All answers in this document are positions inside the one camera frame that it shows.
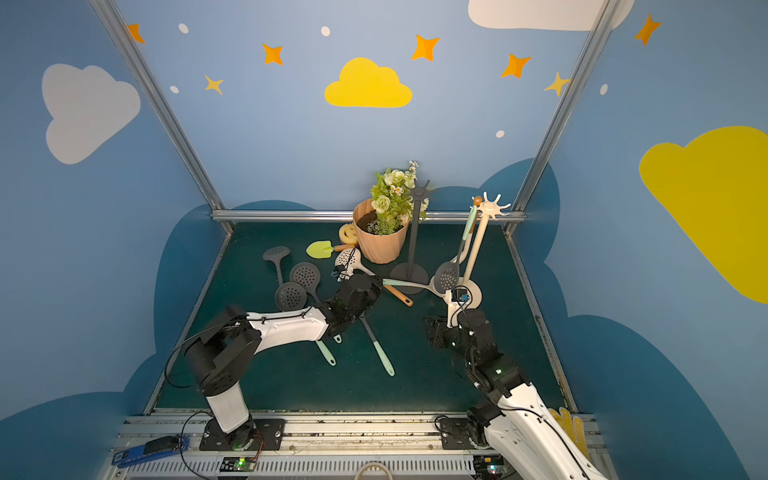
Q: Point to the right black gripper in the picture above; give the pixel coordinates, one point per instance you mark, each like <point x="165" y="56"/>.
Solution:
<point x="447" y="332"/>

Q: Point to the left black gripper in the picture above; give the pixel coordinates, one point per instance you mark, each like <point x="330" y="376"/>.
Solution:
<point x="365" y="288"/>

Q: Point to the grey skimmer mint handle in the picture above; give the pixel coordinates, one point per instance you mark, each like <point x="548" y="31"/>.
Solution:
<point x="447" y="275"/>
<point x="308" y="275"/>
<point x="292" y="296"/>
<point x="386" y="362"/>

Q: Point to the cream skimmer mint handle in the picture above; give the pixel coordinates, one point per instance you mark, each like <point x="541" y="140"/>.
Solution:
<point x="414" y="284"/>

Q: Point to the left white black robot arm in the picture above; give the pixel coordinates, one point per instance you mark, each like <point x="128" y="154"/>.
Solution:
<point x="220" y="355"/>

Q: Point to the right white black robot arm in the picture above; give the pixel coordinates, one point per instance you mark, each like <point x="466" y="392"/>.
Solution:
<point x="513" y="420"/>

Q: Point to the dark grey utensil rack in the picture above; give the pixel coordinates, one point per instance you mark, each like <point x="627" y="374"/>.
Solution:
<point x="410" y="271"/>

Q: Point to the all grey slotted skimmer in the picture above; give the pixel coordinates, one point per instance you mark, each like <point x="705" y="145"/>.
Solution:
<point x="275" y="255"/>

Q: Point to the cream utensil rack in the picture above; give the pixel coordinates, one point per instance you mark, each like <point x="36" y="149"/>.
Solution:
<point x="490" y="209"/>

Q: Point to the green small spatula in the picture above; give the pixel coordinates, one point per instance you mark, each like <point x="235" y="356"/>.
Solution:
<point x="325" y="249"/>

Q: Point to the pink ribbed flower pot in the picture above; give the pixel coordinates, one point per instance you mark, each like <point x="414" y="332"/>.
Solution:
<point x="379" y="249"/>

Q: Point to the yellow smiley sponge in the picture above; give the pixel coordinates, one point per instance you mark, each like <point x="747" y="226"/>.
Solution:
<point x="348" y="234"/>

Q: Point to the green white artificial flowers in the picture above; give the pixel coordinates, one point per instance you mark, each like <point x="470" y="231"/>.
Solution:
<point x="391" y="199"/>

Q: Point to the yellow blue work glove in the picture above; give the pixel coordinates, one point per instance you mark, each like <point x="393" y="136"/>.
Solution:
<point x="573" y="426"/>

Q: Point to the blue handheld device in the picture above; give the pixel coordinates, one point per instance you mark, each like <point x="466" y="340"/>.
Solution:
<point x="153" y="450"/>

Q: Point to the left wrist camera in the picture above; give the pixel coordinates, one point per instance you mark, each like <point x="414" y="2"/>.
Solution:
<point x="344" y="263"/>

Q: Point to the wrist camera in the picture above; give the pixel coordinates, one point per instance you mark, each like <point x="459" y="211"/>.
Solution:
<point x="344" y="263"/>
<point x="457" y="299"/>

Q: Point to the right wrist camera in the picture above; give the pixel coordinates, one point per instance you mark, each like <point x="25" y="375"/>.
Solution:
<point x="457" y="299"/>

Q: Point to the cream skimmer wooden handle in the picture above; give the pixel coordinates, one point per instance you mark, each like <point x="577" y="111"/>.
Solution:
<point x="359" y="266"/>

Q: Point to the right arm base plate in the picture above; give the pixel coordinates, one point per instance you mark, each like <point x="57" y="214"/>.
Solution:
<point x="460" y="434"/>

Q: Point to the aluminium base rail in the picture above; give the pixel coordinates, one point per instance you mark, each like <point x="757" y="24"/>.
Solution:
<point x="306" y="445"/>

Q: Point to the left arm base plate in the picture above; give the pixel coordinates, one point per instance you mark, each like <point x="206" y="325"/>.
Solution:
<point x="253" y="435"/>

